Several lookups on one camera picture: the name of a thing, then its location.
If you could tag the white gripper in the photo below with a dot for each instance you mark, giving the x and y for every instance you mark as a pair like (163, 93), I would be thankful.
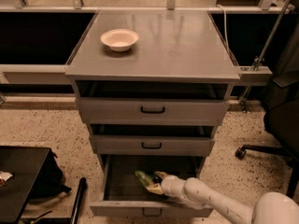
(170, 185)

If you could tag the green rice chip bag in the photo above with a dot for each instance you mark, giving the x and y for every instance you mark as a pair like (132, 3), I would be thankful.
(145, 179)

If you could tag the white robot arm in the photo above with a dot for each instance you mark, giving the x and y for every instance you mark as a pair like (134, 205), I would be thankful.
(271, 208)

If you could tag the grey bottom drawer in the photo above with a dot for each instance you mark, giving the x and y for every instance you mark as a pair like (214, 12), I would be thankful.
(123, 195)

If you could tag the grey drawer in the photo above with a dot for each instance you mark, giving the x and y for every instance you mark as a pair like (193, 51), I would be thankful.
(158, 103)
(123, 195)
(152, 139)

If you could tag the grey middle drawer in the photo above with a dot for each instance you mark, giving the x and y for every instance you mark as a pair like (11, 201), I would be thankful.
(152, 139)

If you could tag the grey drawer cabinet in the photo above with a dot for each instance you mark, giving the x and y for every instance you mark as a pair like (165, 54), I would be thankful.
(180, 46)

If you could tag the grey top drawer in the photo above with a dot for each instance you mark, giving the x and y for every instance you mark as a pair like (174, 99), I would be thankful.
(158, 103)

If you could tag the black pole on floor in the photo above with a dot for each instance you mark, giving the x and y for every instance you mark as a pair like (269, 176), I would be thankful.
(82, 185)

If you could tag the black backpack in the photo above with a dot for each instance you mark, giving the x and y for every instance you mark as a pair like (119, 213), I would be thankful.
(50, 182)

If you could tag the black side table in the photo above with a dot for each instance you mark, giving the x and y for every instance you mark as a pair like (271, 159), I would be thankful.
(25, 164)

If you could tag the black office chair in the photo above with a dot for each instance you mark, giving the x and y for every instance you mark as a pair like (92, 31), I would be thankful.
(281, 104)

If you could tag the white paper bowl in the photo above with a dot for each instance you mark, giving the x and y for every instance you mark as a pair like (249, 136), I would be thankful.
(119, 40)

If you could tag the white paper scrap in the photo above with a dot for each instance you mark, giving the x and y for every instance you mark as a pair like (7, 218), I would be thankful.
(5, 176)

